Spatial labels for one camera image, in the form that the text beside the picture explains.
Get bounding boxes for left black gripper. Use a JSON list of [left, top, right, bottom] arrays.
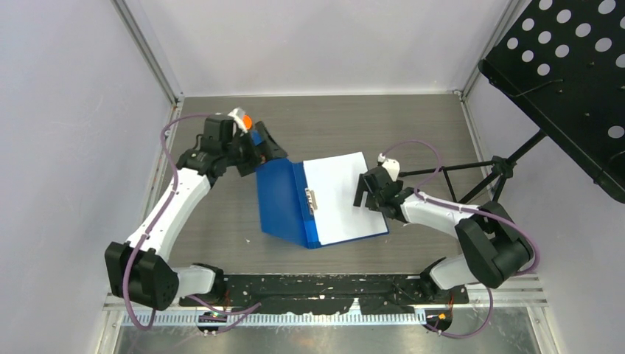
[[223, 122, 287, 177]]

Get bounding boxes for white paper sheets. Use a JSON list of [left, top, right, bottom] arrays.
[[302, 152, 388, 248]]

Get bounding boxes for metal folder clip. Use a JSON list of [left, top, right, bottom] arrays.
[[304, 188, 318, 215]]

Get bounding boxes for blue plastic folder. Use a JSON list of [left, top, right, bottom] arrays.
[[251, 131, 391, 250]]

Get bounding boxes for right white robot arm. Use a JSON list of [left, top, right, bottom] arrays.
[[354, 166, 539, 303]]

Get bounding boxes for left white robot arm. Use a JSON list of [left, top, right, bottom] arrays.
[[104, 108, 287, 311]]

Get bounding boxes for orange letter e block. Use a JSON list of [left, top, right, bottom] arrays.
[[242, 115, 253, 130]]

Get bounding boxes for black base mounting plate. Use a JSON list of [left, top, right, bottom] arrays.
[[199, 274, 469, 315]]

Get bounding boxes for black perforated music stand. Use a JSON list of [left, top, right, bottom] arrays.
[[397, 0, 625, 207]]

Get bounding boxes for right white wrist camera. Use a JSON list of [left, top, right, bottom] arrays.
[[377, 153, 401, 181]]

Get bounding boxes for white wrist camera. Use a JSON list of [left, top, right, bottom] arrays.
[[228, 107, 249, 133], [377, 153, 401, 181]]

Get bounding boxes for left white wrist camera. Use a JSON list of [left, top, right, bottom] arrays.
[[228, 107, 249, 133]]

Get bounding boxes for aluminium frame rail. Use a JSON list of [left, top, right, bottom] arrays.
[[102, 274, 549, 312]]

